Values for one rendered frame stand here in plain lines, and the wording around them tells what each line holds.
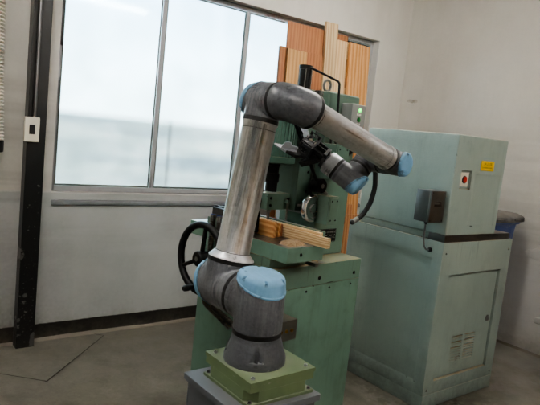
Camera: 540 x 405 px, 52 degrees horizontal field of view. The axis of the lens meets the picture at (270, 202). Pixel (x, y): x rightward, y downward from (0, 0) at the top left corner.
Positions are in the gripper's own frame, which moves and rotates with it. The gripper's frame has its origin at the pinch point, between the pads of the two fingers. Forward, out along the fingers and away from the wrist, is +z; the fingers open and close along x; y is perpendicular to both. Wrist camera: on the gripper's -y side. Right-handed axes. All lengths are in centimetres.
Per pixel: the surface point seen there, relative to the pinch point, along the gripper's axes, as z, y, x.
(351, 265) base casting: -52, -46, 1
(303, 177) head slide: -13.0, -23.2, -4.2
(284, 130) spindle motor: 2.2, -4.1, -4.0
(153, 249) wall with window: 52, -159, 19
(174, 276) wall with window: 34, -178, 17
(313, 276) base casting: -43, -36, 23
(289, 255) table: -32.2, -12.7, 33.7
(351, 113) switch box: -11.7, -6.4, -34.3
